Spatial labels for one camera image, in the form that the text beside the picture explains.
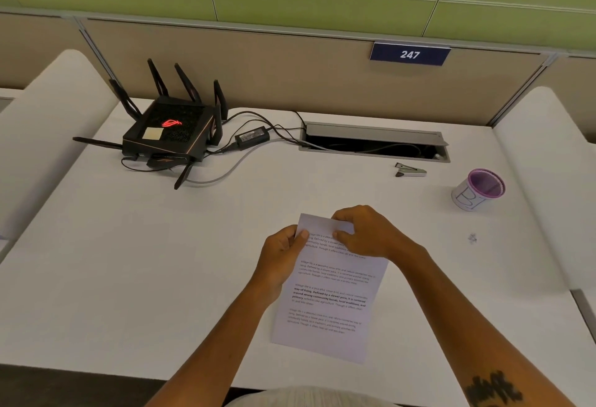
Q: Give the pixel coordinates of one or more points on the person's right hand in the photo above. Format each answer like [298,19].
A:
[377,236]

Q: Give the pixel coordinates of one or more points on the person's left hand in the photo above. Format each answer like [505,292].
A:
[274,262]

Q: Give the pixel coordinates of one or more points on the person's right thumb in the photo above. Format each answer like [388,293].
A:
[343,237]

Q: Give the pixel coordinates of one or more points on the person's left thumb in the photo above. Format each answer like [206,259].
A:
[300,239]

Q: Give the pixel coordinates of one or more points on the white printed paper sheet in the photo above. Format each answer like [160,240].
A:
[330,304]

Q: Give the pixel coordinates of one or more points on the person's right forearm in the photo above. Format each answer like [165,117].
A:
[465,323]

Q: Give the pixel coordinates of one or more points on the person's left forearm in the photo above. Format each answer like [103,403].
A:
[219,346]

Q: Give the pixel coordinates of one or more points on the black metal staple remover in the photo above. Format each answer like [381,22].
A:
[412,170]

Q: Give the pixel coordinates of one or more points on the black power adapter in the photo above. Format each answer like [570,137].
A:
[251,136]

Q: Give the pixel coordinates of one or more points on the small loose staples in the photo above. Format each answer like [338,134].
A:
[473,238]

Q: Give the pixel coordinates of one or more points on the purple mesh cup, white label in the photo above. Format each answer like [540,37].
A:
[470,195]

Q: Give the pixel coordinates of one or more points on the black router with antennas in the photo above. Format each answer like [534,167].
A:
[179,129]

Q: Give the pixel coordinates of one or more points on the beige desk partition panel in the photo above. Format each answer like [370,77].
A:
[288,71]

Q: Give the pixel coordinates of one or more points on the yellow sticky note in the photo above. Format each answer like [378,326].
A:
[152,134]

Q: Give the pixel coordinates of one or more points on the blue number sign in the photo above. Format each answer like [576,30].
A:
[409,54]

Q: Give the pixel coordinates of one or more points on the white desk divider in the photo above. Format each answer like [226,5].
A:
[554,178]
[42,132]

